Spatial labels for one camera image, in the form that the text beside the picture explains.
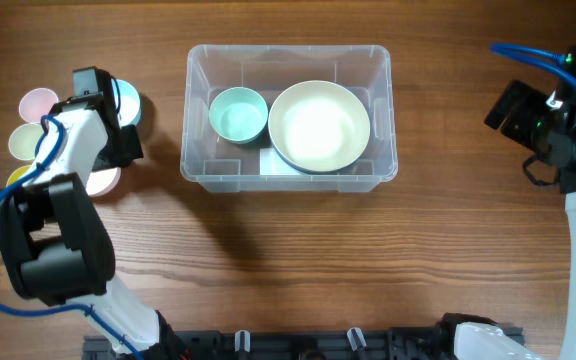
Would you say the light blue bowl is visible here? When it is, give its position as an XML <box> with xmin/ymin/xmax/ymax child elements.
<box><xmin>113</xmin><ymin>80</ymin><xmax>141</xmax><ymax>127</ymax></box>

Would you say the pink bowl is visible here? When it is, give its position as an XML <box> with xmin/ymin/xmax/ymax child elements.
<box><xmin>85</xmin><ymin>167</ymin><xmax>121</xmax><ymax>197</ymax></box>

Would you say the mint green bowl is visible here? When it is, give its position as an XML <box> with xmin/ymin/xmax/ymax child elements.
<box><xmin>209</xmin><ymin>87</ymin><xmax>269</xmax><ymax>144</ymax></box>

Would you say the cream plate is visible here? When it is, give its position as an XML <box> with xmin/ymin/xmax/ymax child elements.
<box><xmin>268</xmin><ymin>80</ymin><xmax>371</xmax><ymax>173</ymax></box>

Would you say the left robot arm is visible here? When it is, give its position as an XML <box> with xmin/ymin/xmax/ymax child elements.
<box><xmin>0</xmin><ymin>67</ymin><xmax>191</xmax><ymax>359</ymax></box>

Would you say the clear plastic storage container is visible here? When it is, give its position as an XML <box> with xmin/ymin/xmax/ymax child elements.
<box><xmin>180</xmin><ymin>44</ymin><xmax>398</xmax><ymax>193</ymax></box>

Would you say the pink cup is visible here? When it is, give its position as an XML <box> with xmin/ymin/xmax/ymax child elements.
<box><xmin>18</xmin><ymin>88</ymin><xmax>59</xmax><ymax>123</ymax></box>

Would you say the pale green cup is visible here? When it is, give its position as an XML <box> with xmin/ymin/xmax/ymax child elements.
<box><xmin>8</xmin><ymin>123</ymin><xmax>44</xmax><ymax>161</ymax></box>

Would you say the yellow cup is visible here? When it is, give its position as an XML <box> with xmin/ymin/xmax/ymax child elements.
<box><xmin>6</xmin><ymin>165</ymin><xmax>32</xmax><ymax>186</ymax></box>

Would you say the right blue cable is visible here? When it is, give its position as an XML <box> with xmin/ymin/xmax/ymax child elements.
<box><xmin>489</xmin><ymin>42</ymin><xmax>576</xmax><ymax>124</ymax></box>

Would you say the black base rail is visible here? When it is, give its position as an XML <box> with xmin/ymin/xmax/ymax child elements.
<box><xmin>81</xmin><ymin>327</ymin><xmax>433</xmax><ymax>360</ymax></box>

